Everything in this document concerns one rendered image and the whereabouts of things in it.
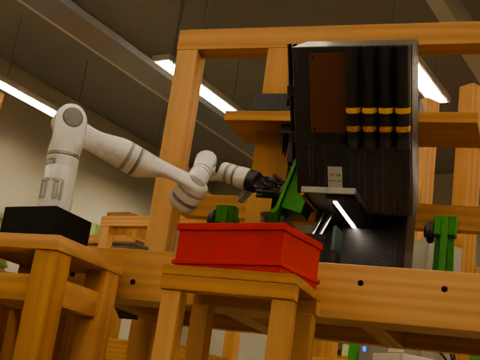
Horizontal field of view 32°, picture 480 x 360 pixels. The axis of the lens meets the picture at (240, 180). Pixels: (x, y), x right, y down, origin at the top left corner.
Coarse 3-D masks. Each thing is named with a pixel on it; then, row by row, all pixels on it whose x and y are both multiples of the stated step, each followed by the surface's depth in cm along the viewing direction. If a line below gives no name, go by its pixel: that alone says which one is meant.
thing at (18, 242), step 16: (0, 240) 219; (16, 240) 217; (32, 240) 215; (48, 240) 213; (64, 240) 214; (0, 256) 235; (16, 256) 231; (32, 256) 227; (80, 256) 220; (96, 256) 227; (80, 272) 244; (112, 272) 235
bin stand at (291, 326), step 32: (192, 288) 199; (224, 288) 197; (256, 288) 194; (288, 288) 192; (160, 320) 200; (192, 320) 219; (288, 320) 190; (160, 352) 197; (192, 352) 216; (288, 352) 190
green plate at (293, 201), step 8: (288, 176) 262; (288, 184) 261; (296, 184) 261; (288, 192) 261; (296, 192) 261; (280, 200) 260; (288, 200) 261; (296, 200) 260; (304, 200) 259; (280, 208) 261; (288, 208) 260; (296, 208) 259; (280, 216) 263; (288, 216) 270; (296, 216) 267; (304, 216) 262
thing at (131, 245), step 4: (112, 244) 254; (116, 244) 253; (120, 244) 252; (124, 244) 251; (128, 244) 251; (132, 244) 250; (136, 244) 250; (140, 244) 251; (120, 248) 251; (124, 248) 250; (128, 248) 249; (132, 248) 248; (136, 248) 249; (140, 248) 252; (144, 248) 253; (148, 248) 255
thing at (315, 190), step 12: (312, 192) 239; (324, 192) 238; (336, 192) 236; (348, 192) 235; (312, 204) 249; (324, 204) 250; (336, 204) 243; (348, 204) 242; (360, 204) 244; (324, 216) 264; (336, 216) 262; (348, 216) 255; (360, 216) 253; (372, 216) 260; (372, 228) 265
